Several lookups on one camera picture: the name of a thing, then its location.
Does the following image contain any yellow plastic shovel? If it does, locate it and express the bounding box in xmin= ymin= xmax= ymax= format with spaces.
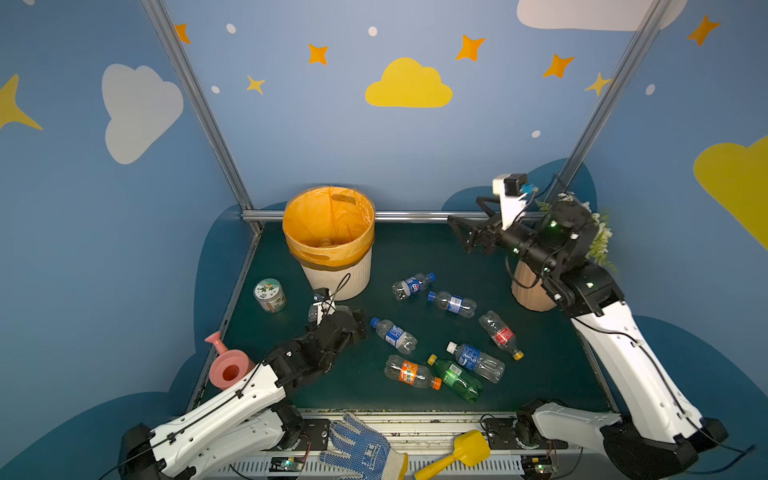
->
xmin=414 ymin=430 xmax=491 ymax=480

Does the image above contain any green white round tin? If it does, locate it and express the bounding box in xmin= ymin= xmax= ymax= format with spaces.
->
xmin=253 ymin=278 xmax=286 ymax=313

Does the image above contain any clear bottle blue text label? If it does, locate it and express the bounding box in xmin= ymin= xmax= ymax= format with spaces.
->
xmin=428 ymin=291 xmax=477 ymax=318

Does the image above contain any pink watering can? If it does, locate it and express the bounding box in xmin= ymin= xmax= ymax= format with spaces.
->
xmin=205 ymin=331 xmax=255 ymax=390

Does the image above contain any clear unlabelled bottle white cap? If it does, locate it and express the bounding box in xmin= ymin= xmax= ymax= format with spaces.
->
xmin=308 ymin=303 xmax=322 ymax=327

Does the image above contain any red label bottle yellow cap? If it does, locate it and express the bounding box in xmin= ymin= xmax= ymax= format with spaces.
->
xmin=478 ymin=310 xmax=524 ymax=361

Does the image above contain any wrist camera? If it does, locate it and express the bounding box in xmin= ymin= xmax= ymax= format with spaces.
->
xmin=492 ymin=174 xmax=536 ymax=230
xmin=312 ymin=288 xmax=336 ymax=321

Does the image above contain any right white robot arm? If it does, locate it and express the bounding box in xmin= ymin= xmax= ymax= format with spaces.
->
xmin=448 ymin=197 xmax=728 ymax=479

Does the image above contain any aluminium frame rail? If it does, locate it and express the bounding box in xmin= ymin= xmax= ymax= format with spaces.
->
xmin=241 ymin=210 xmax=488 ymax=223

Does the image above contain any orange label bottle orange cap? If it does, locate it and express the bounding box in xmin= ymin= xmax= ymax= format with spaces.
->
xmin=384 ymin=355 xmax=442 ymax=390

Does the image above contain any pink plant pot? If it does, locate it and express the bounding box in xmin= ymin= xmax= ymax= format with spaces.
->
xmin=511 ymin=261 xmax=556 ymax=312

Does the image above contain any green bottle yellow cap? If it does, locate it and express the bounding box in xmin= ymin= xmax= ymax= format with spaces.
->
xmin=427 ymin=354 xmax=483 ymax=403

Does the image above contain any artificial green white plant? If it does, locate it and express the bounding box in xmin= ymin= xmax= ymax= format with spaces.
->
xmin=558 ymin=192 xmax=618 ymax=273

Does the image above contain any blue label bottle white cap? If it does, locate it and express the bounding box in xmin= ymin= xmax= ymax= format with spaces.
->
xmin=446 ymin=342 xmax=505 ymax=384

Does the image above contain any pepsi bottle blue cap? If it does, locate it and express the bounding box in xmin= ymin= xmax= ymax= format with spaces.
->
xmin=392 ymin=273 xmax=436 ymax=301

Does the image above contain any blue dotted work glove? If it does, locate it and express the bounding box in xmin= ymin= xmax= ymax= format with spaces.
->
xmin=319 ymin=413 xmax=408 ymax=480

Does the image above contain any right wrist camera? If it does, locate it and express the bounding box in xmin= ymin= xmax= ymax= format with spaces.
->
xmin=492 ymin=174 xmax=536 ymax=230

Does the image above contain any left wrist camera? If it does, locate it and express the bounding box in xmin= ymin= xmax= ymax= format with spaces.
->
xmin=312 ymin=288 xmax=336 ymax=321

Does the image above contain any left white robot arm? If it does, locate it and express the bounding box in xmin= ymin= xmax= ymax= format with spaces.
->
xmin=116 ymin=306 xmax=367 ymax=479

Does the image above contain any white bin orange liner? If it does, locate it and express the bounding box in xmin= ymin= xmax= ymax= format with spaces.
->
xmin=282 ymin=186 xmax=375 ymax=302

